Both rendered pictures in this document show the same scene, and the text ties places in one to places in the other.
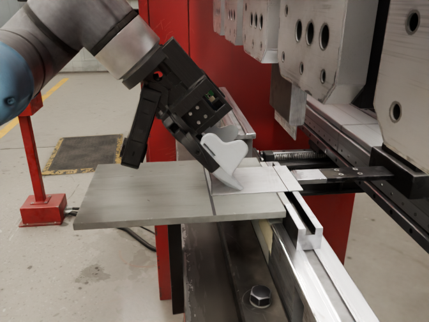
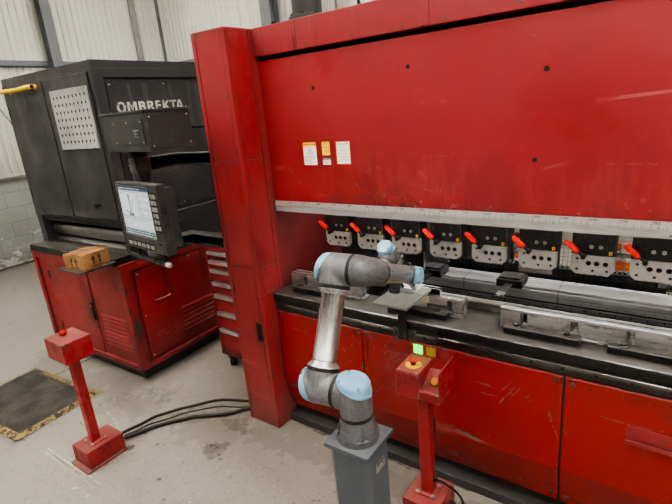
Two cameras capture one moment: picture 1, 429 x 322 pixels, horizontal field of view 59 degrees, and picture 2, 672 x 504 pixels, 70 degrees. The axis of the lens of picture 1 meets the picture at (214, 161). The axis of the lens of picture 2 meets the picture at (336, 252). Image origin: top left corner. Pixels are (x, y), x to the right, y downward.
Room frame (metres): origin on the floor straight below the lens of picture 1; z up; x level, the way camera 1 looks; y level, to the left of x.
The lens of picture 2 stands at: (-0.73, 1.79, 1.89)
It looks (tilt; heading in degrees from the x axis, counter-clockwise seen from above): 17 degrees down; 313
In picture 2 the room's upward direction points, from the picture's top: 5 degrees counter-clockwise
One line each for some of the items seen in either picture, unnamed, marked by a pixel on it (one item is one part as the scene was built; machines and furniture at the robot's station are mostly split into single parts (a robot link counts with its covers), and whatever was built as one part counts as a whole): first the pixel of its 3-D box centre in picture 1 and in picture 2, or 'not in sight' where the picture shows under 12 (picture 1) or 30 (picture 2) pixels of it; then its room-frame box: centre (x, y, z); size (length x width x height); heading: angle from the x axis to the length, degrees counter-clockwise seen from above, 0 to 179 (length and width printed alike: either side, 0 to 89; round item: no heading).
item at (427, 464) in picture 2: not in sight; (427, 441); (0.27, 0.22, 0.39); 0.05 x 0.05 x 0.54; 7
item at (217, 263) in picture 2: not in sight; (260, 302); (2.04, -0.27, 0.50); 0.50 x 0.50 x 1.00; 7
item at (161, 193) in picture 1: (180, 187); (402, 296); (0.49, 0.05, 1.00); 0.26 x 0.18 x 0.01; 97
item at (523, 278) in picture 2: not in sight; (507, 284); (0.13, -0.29, 1.01); 0.26 x 0.12 x 0.05; 97
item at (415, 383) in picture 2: not in sight; (424, 372); (0.27, 0.22, 0.75); 0.20 x 0.16 x 0.18; 7
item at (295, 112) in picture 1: (286, 94); (415, 260); (0.51, -0.10, 1.13); 0.10 x 0.02 x 0.10; 7
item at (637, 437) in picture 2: not in sight; (649, 440); (-0.53, -0.06, 0.58); 0.15 x 0.02 x 0.07; 7
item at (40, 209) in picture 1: (32, 155); (83, 396); (2.04, 1.06, 0.41); 0.25 x 0.20 x 0.83; 97
